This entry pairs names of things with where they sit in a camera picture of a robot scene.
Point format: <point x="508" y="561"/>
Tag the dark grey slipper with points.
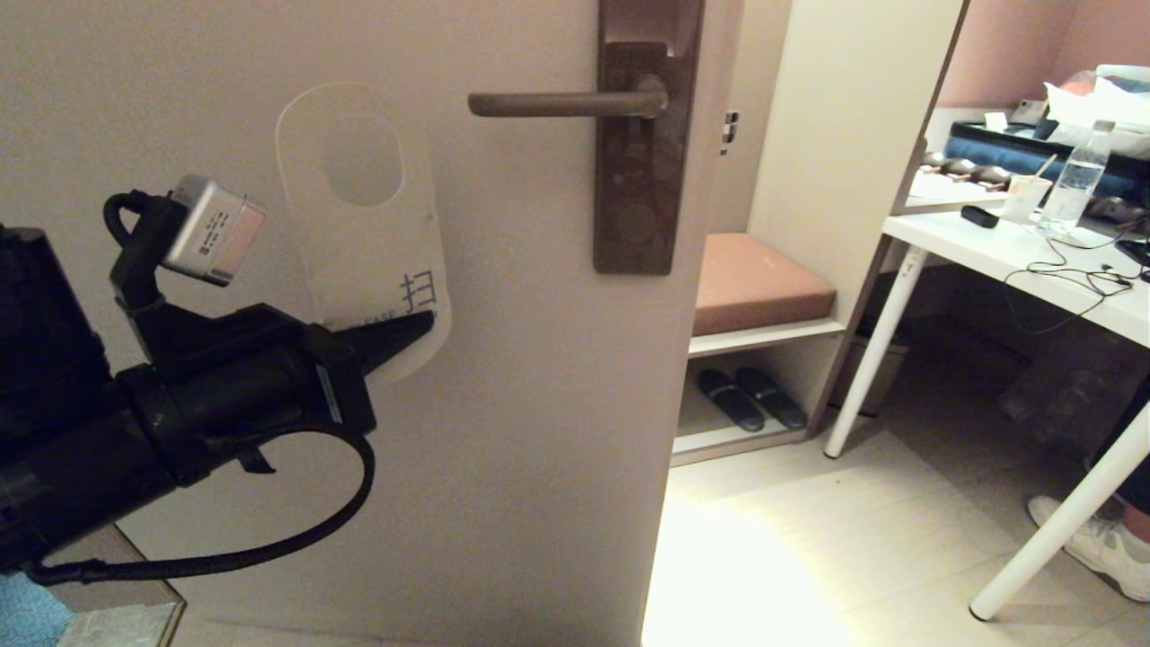
<point x="773" y="398"/>
<point x="729" y="402"/>

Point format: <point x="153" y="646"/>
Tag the white plastic bag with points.
<point x="1101" y="108"/>

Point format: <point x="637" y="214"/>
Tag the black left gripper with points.
<point x="252" y="386"/>

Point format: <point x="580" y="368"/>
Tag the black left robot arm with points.
<point x="54" y="431"/>

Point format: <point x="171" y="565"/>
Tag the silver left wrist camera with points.
<point x="216" y="232"/>

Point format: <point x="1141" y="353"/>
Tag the person leg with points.
<point x="1134" y="476"/>

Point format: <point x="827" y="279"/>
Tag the white paper cup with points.
<point x="1024" y="198"/>

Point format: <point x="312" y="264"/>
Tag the beige door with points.
<point x="539" y="359"/>

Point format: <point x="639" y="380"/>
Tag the white paper sheet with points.
<point x="943" y="190"/>

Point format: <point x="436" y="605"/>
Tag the white round table leg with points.
<point x="876" y="350"/>
<point x="1060" y="530"/>

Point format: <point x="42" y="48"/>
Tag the terracotta seat cushion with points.
<point x="755" y="283"/>

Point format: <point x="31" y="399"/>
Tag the clear plastic water bottle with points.
<point x="1074" y="184"/>

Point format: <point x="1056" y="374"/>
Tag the small black case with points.
<point x="979" y="217"/>

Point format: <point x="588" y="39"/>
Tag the dark blue case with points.
<point x="1006" y="153"/>

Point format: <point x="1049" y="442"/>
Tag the white sneaker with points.
<point x="1101" y="548"/>

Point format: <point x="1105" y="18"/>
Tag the white door hanger sign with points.
<point x="377" y="252"/>

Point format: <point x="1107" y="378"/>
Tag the beige trash bin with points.
<point x="876" y="377"/>

